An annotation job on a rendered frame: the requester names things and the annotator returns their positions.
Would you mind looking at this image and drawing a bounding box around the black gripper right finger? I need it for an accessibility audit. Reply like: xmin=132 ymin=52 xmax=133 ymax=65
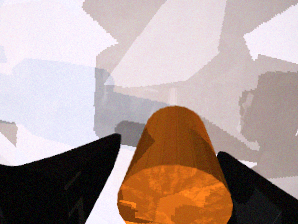
xmin=217 ymin=151 xmax=298 ymax=224

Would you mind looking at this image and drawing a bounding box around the orange knob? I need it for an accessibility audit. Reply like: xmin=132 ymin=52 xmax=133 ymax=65
xmin=117 ymin=105 xmax=234 ymax=224

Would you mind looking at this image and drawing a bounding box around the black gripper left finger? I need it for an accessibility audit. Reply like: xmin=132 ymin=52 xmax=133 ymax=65
xmin=0 ymin=133 xmax=121 ymax=224

